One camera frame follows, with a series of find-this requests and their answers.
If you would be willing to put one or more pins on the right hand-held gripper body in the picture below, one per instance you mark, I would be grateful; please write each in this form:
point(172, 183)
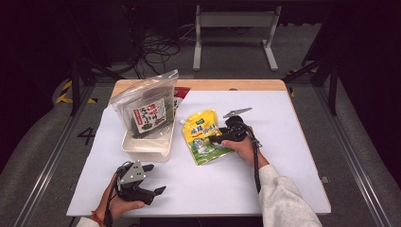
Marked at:
point(235, 130)

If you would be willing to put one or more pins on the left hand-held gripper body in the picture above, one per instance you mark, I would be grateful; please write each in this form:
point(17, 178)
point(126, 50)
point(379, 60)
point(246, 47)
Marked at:
point(134, 186)

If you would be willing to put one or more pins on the white plastic bin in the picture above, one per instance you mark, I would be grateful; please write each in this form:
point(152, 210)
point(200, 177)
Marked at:
point(148, 152)

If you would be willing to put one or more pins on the yellow and green spout pouch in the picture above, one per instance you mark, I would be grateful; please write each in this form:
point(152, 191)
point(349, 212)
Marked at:
point(201, 129)

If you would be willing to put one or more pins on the clear bag of dried vegetables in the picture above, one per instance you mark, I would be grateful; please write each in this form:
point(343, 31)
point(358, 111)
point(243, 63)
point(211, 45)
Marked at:
point(148, 116)

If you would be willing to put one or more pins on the red and white pouch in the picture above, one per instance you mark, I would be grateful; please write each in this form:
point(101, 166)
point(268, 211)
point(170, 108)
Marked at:
point(181, 93)

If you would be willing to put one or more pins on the person's right hand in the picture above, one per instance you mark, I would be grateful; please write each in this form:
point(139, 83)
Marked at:
point(244, 151)

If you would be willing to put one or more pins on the person's left hand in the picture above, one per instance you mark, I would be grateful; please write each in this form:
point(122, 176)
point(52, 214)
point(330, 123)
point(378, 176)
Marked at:
point(116, 206)

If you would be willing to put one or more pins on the black metal stand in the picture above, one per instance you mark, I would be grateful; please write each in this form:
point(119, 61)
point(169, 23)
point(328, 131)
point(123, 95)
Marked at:
point(75, 78)
point(332, 82)

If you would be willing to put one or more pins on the yellow and black floor tape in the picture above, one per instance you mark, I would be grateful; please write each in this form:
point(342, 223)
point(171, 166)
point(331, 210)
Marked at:
point(64, 97)

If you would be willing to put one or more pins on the grey metal stand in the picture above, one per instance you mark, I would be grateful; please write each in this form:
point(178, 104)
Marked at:
point(235, 19)

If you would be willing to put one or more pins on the metal floor rail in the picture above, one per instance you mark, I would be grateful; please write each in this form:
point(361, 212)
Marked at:
point(353, 164)
point(47, 170)

